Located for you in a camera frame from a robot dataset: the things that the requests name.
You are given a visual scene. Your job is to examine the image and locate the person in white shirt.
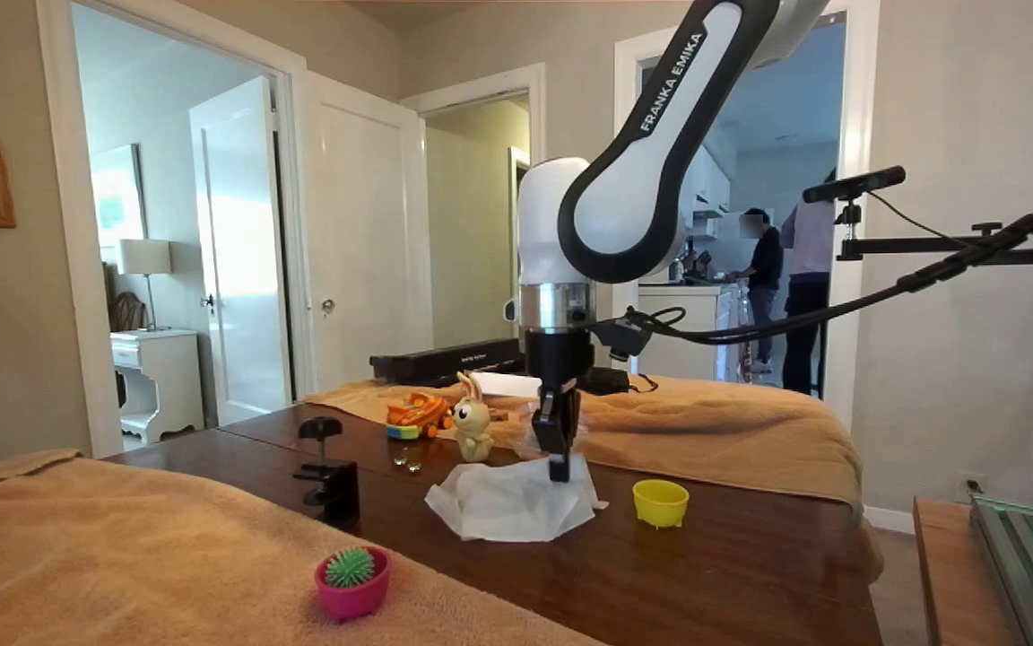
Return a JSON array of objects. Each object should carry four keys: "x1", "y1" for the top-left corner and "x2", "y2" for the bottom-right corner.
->
[{"x1": 782, "y1": 200, "x2": 835, "y2": 394}]

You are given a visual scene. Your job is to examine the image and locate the white open door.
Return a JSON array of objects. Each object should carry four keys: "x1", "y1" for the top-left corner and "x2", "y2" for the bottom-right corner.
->
[{"x1": 303, "y1": 77, "x2": 430, "y2": 390}]

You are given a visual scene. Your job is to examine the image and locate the yellow bunny toy figure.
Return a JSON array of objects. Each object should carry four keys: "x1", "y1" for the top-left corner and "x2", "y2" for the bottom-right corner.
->
[{"x1": 452, "y1": 372, "x2": 492, "y2": 461}]

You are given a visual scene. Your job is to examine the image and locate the person in dark shirt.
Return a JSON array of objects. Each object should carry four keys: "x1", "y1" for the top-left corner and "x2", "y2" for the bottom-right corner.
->
[{"x1": 722, "y1": 208, "x2": 785, "y2": 383}]

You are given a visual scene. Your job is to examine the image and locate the black camera on stand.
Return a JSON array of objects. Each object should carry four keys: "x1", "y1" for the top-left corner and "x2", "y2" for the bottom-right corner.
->
[{"x1": 803, "y1": 165, "x2": 906, "y2": 200}]

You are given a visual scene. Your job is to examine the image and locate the black bag on towel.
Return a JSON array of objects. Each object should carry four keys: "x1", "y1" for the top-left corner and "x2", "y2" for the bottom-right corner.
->
[{"x1": 582, "y1": 367, "x2": 659, "y2": 394}]

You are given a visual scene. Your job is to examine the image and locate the white paper napkin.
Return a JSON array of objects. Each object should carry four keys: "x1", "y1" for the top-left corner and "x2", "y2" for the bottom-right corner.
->
[{"x1": 424, "y1": 455, "x2": 604, "y2": 541}]

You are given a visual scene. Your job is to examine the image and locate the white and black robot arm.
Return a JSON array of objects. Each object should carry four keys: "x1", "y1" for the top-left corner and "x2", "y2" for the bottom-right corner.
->
[{"x1": 517, "y1": 0, "x2": 828, "y2": 482}]

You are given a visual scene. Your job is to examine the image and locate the wooden side table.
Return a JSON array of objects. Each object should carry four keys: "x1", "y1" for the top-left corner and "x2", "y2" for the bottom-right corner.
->
[{"x1": 914, "y1": 500, "x2": 1020, "y2": 646}]

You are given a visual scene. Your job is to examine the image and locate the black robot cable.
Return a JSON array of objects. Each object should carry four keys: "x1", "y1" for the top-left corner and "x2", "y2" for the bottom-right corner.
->
[{"x1": 593, "y1": 154, "x2": 1033, "y2": 363}]

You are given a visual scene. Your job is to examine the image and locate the green spiky ball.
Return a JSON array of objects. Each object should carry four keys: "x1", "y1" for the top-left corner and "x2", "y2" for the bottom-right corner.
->
[{"x1": 325, "y1": 549, "x2": 378, "y2": 588}]

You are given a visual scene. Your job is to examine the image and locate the pink plastic bowl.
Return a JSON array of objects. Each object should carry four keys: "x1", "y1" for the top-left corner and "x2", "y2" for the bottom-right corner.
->
[{"x1": 314, "y1": 547, "x2": 391, "y2": 621}]

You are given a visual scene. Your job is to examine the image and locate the black keyboard bar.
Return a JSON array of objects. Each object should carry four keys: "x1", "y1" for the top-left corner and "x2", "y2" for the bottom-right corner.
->
[{"x1": 368, "y1": 337, "x2": 523, "y2": 383}]

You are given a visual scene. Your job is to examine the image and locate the black table clamp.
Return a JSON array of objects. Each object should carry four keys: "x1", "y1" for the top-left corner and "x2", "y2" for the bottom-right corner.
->
[{"x1": 293, "y1": 415, "x2": 360, "y2": 526}]

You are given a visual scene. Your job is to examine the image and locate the white table lamp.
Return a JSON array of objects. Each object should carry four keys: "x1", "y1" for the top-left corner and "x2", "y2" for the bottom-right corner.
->
[{"x1": 117, "y1": 242, "x2": 173, "y2": 329}]

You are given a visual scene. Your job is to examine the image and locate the white paper sheet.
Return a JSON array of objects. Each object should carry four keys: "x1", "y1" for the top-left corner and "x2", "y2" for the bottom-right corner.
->
[{"x1": 470, "y1": 370, "x2": 543, "y2": 398}]

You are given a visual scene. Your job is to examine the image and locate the white side cabinet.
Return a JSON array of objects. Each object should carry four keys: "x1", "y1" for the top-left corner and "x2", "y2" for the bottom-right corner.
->
[{"x1": 112, "y1": 329, "x2": 205, "y2": 448}]

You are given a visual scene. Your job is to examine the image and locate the tan towel near left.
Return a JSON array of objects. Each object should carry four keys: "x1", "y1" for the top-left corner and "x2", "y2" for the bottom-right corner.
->
[{"x1": 0, "y1": 448, "x2": 599, "y2": 646}]

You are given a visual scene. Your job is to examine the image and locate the white kitchen counter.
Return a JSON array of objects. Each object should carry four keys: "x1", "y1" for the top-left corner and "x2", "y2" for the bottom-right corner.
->
[{"x1": 637, "y1": 284, "x2": 739, "y2": 379}]

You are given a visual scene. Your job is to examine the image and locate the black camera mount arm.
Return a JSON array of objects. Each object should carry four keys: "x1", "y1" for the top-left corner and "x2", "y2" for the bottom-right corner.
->
[{"x1": 835, "y1": 214, "x2": 1033, "y2": 267}]

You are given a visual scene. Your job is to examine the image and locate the yellow plastic cup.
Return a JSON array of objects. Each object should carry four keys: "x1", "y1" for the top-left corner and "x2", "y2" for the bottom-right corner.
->
[{"x1": 631, "y1": 477, "x2": 687, "y2": 526}]

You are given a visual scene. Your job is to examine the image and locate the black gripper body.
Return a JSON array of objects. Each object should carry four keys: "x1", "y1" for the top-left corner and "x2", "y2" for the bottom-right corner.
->
[{"x1": 523, "y1": 329, "x2": 593, "y2": 454}]

